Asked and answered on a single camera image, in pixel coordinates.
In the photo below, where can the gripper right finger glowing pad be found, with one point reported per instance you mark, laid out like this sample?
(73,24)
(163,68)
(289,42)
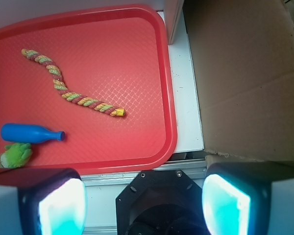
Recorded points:
(249,198)

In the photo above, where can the red plastic tray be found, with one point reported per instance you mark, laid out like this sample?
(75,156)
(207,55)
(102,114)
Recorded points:
(118,55)

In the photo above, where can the blue plastic bottle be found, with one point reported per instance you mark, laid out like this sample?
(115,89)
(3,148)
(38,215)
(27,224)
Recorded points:
(24,133)

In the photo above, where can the green plush toy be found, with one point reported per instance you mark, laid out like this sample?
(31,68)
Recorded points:
(16,155)

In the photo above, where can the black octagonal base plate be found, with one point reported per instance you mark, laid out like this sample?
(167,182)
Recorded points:
(161,202)

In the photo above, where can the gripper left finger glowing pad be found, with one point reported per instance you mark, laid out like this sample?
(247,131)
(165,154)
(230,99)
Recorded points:
(42,201)

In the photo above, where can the brown cardboard box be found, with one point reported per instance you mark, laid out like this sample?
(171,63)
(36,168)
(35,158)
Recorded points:
(243,57)

